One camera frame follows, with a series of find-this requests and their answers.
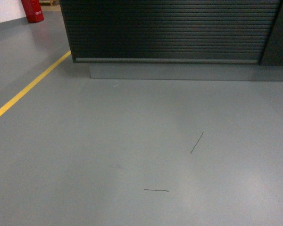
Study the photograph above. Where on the red fire equipment box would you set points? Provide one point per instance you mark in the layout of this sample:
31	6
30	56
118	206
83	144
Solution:
33	11

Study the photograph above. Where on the wooden pallet shelf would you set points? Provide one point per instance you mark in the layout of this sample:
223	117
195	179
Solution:
49	2

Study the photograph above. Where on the black checkout counter cabinet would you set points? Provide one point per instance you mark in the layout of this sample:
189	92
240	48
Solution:
208	40

